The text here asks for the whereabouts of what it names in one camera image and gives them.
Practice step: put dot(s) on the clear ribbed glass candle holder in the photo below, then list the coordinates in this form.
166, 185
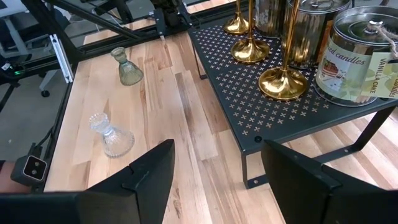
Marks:
116, 143

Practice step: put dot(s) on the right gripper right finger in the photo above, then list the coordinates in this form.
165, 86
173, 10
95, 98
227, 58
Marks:
311, 193

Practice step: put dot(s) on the silver aluminium bracket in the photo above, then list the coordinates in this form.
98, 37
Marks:
62, 59

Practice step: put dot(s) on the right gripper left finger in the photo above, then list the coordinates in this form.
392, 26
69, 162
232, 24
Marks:
124, 199

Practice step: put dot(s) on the green ribbed glass candle holder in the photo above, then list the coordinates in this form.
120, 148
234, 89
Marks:
129, 74

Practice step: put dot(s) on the candle tin vanilla cake label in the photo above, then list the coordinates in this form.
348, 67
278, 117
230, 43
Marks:
342, 68

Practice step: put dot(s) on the black perforated metal shelf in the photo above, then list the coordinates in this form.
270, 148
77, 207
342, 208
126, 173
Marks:
230, 93

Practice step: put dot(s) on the brass candlestick holder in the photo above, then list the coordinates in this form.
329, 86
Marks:
250, 51
283, 84
236, 26

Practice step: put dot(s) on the grey office chair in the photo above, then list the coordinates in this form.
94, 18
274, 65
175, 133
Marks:
18, 28

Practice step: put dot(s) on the silver cylindrical vessel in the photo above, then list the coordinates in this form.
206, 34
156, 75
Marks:
269, 18

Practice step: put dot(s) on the black aluminium rig frame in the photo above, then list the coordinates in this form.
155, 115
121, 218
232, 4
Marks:
102, 51

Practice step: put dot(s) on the candle tin orange label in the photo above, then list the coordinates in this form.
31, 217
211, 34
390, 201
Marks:
314, 34

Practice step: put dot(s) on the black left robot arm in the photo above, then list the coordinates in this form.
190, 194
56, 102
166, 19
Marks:
169, 15

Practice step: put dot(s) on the small black camera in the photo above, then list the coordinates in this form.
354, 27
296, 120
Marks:
32, 169

